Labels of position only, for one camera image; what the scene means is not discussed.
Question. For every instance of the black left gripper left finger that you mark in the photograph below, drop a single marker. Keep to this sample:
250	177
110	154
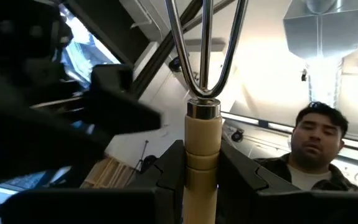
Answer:
169	174

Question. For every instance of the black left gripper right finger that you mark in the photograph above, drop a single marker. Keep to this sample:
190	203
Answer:
234	180

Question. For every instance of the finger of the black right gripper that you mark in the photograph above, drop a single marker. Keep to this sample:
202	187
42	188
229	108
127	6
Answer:
119	105
35	140

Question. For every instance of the black tripod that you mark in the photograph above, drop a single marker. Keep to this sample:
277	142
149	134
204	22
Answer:
143	161

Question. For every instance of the person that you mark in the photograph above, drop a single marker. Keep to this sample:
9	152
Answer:
315	140

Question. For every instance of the grey ceiling vent hood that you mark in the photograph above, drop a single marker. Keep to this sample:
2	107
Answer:
325	28

